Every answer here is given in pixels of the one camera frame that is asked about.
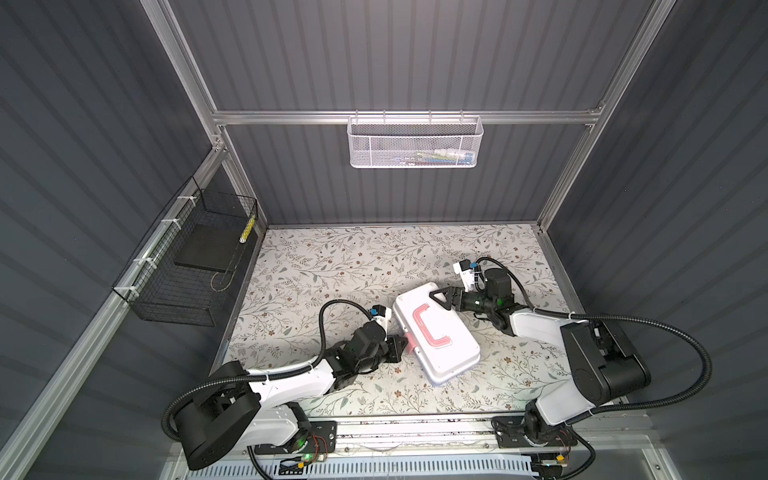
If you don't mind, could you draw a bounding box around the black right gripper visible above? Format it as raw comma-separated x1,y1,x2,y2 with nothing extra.
430,287,494,317

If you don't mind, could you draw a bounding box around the white and blue tool box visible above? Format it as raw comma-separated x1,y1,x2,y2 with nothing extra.
393,282,481,385

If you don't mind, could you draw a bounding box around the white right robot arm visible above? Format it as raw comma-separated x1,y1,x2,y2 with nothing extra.
429,258,713,446

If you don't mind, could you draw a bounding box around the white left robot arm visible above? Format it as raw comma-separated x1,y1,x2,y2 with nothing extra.
161,300,408,471

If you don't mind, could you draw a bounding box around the floral table mat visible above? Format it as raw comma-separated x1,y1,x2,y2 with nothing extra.
224,224,570,417

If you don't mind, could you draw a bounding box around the yellow marker pen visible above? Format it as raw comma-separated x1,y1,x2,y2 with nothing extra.
239,215,256,244

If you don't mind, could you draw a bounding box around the black foam pad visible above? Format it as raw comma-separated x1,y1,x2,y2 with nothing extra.
174,224,245,273

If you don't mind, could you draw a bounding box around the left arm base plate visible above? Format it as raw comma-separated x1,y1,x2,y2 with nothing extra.
254,421,338,455

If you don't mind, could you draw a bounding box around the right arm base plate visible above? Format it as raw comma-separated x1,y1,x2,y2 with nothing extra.
491,414,577,449

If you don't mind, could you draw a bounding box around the white vented cable duct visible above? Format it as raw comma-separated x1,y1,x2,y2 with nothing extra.
179,457,535,480

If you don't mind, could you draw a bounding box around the black wire basket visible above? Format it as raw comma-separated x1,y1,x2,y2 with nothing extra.
113,180,259,327

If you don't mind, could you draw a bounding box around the white wire mesh basket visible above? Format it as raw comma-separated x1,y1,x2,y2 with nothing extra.
346,115,484,169

